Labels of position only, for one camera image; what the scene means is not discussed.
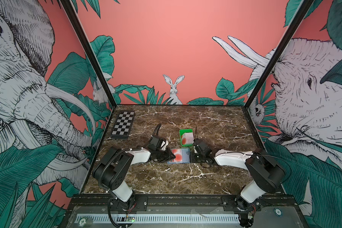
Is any blue card holder wallet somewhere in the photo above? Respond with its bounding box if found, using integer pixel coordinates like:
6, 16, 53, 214
167, 148, 191, 164

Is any green card tray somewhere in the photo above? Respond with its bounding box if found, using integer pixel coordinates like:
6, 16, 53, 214
179, 129, 194, 147

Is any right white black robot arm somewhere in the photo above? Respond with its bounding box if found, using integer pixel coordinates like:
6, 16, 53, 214
193, 139, 286, 211

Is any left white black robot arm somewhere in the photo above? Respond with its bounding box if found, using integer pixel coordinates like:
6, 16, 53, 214
92, 136, 176, 208

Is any stack of cards in tray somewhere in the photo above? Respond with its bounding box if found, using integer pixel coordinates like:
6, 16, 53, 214
181, 132, 194, 145

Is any black white checkerboard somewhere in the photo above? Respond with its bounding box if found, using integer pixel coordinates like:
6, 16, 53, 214
110, 110, 135, 139

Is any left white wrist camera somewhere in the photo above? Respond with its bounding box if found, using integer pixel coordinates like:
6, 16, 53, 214
161, 140, 169, 151

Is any white slotted cable duct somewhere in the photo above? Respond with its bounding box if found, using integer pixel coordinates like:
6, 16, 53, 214
75, 214, 239, 226

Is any black front mounting rail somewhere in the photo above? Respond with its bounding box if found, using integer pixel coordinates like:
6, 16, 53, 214
67, 194, 298, 212

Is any left black frame post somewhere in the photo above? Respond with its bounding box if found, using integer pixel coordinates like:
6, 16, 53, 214
60, 0, 117, 108

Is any black frame post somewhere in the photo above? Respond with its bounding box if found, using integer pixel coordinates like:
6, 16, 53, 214
60, 0, 117, 108
244, 0, 314, 109

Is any right black frame post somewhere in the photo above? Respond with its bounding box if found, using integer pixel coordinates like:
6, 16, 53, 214
244, 0, 314, 109

